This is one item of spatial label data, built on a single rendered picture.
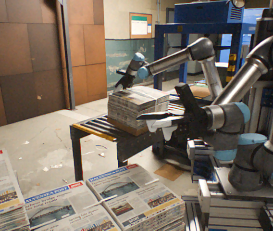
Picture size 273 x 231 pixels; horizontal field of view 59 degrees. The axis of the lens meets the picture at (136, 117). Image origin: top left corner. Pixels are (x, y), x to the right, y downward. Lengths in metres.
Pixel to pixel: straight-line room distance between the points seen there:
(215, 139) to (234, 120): 0.10
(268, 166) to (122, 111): 0.98
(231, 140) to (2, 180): 0.70
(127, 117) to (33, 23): 3.32
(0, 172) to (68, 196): 0.33
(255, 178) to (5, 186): 0.96
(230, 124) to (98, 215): 0.57
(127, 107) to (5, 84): 3.10
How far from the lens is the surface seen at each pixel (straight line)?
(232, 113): 0.80
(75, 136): 1.93
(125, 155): 1.59
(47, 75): 4.80
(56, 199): 1.09
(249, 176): 1.19
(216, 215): 1.27
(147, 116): 0.73
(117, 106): 1.69
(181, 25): 2.72
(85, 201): 1.05
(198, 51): 1.52
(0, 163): 0.91
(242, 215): 1.29
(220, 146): 0.85
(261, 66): 1.02
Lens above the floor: 1.47
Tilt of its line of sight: 19 degrees down
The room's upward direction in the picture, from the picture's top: straight up
